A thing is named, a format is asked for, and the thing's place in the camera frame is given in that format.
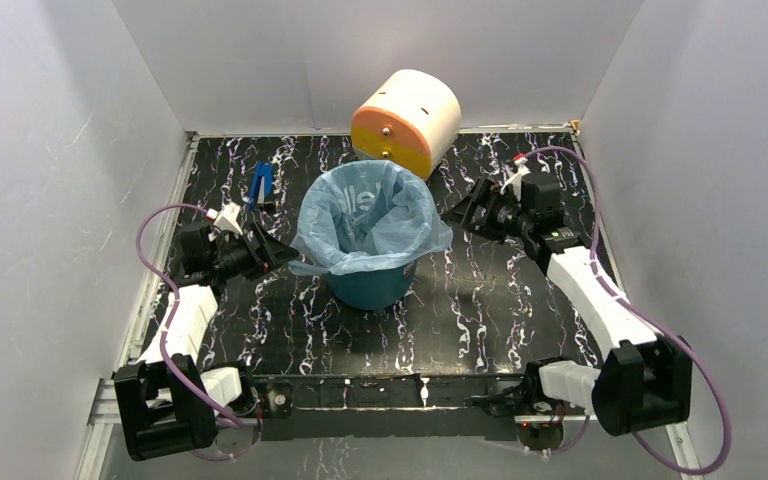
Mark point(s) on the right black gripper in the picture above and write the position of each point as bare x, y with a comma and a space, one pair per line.
463, 212

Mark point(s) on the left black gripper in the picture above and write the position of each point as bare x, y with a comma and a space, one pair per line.
274, 252

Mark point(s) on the blue stapler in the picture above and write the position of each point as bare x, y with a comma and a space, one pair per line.
261, 194

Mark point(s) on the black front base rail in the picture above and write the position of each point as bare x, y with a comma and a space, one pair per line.
497, 407

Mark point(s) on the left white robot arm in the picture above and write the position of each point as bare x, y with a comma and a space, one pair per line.
167, 405

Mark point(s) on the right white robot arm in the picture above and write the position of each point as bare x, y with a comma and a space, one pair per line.
645, 380

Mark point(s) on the teal plastic trash bin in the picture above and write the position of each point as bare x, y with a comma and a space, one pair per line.
373, 290

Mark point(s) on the light blue plastic bag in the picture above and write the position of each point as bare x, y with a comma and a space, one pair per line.
365, 216

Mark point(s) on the white drawer box orange front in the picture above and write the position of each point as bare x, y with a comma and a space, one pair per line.
412, 119

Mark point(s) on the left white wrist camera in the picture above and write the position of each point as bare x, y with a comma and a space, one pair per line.
227, 218

